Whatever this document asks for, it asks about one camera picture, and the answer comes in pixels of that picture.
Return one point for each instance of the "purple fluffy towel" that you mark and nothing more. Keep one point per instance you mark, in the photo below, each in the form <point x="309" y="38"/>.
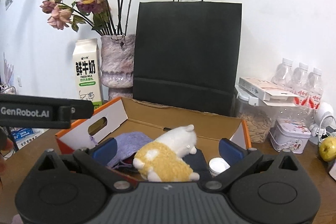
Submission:
<point x="127" y="145"/>

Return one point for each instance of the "orange cardboard box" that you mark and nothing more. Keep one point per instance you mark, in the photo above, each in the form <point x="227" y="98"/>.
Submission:
<point x="123" y="115"/>

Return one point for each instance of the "small white jar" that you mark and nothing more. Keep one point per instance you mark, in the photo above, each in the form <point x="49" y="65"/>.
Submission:
<point x="217" y="166"/>

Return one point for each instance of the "water bottle left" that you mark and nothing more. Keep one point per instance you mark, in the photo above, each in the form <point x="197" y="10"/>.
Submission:
<point x="283" y="73"/>

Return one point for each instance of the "purple textured vase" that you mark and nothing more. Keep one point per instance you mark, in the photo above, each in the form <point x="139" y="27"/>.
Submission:
<point x="117" y="64"/>

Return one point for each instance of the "corgi plush toy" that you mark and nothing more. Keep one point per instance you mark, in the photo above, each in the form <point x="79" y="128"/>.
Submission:
<point x="161" y="160"/>

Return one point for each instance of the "floral metal tin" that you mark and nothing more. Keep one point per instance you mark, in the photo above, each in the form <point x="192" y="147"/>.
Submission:
<point x="289" y="134"/>

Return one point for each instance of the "fresh milk carton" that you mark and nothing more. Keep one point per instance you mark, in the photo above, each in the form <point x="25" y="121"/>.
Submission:
<point x="87" y="71"/>

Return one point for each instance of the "blue leaflet stack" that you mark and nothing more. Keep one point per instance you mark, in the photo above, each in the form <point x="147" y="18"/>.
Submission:
<point x="24" y="136"/>

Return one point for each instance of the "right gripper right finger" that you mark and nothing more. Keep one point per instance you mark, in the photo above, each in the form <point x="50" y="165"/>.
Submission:
<point x="231" y="152"/>

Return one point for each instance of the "water bottle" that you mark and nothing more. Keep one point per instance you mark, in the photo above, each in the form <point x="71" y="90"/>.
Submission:
<point x="315" y="85"/>
<point x="298" y="86"/>
<point x="283" y="73"/>

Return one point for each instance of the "dark navy cloth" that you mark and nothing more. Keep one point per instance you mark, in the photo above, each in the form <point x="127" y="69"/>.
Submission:
<point x="198" y="164"/>

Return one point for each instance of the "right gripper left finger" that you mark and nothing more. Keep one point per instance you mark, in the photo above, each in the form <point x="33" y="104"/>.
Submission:
<point x="104" y="151"/>

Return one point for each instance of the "black paper bag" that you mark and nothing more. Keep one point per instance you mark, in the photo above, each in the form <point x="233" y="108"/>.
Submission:
<point x="186" y="54"/>

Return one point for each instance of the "water bottle middle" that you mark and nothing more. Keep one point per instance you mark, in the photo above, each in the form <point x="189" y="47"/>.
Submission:
<point x="298" y="86"/>

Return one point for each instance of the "water bottle right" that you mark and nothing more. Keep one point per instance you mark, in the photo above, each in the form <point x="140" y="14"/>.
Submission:
<point x="315" y="85"/>

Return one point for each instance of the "flat white cardboard package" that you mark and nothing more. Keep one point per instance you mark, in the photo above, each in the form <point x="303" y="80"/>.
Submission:
<point x="268" y="92"/>

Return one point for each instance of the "clear seed container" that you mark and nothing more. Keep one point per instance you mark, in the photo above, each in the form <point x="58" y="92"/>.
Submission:
<point x="258" y="116"/>

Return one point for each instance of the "green yellow apple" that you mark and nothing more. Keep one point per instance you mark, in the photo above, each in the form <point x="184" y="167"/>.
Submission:
<point x="327" y="149"/>

